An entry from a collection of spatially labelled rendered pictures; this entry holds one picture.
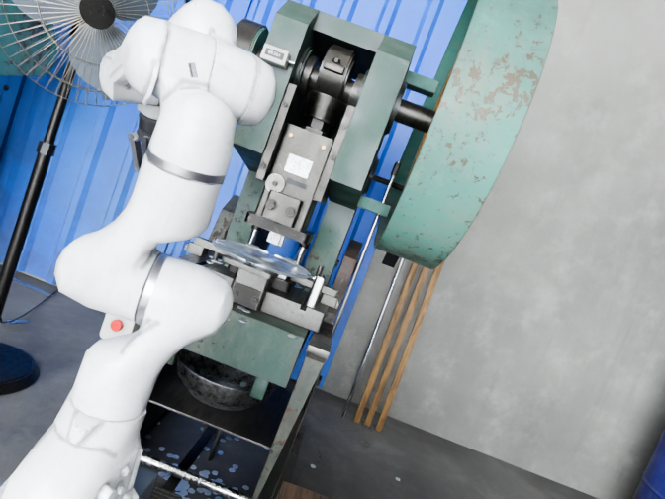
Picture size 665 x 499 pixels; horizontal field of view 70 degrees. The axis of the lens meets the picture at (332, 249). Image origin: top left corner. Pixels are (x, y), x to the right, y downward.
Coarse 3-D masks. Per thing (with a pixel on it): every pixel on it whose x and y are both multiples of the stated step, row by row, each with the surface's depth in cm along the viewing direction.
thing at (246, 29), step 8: (240, 24) 136; (248, 24) 137; (256, 24) 138; (240, 32) 135; (248, 32) 135; (256, 32) 136; (240, 40) 135; (248, 40) 135; (240, 48) 135; (248, 48) 135
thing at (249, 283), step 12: (240, 264) 118; (240, 276) 131; (252, 276) 131; (264, 276) 118; (276, 276) 124; (240, 288) 131; (252, 288) 131; (264, 288) 131; (240, 300) 131; (252, 300) 130
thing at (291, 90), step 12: (288, 84) 132; (288, 96) 132; (300, 96) 141; (288, 108) 133; (300, 108) 148; (348, 108) 132; (276, 120) 133; (288, 120) 138; (348, 120) 132; (276, 132) 133; (276, 144) 134; (336, 144) 133; (264, 156) 134; (336, 156) 133; (264, 168) 134; (324, 168) 133; (264, 180) 137; (324, 180) 133; (324, 192) 134
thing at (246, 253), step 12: (228, 240) 142; (228, 252) 123; (240, 252) 132; (252, 252) 136; (264, 252) 148; (252, 264) 122; (264, 264) 128; (276, 264) 132; (288, 264) 143; (300, 276) 128
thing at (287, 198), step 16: (288, 128) 136; (304, 128) 141; (288, 144) 137; (304, 144) 137; (320, 144) 136; (288, 160) 137; (304, 160) 137; (320, 160) 137; (272, 176) 137; (288, 176) 137; (304, 176) 137; (320, 176) 137; (272, 192) 135; (288, 192) 138; (304, 192) 138; (256, 208) 139; (272, 208) 135; (288, 208) 135; (304, 208) 138; (288, 224) 135; (304, 224) 139
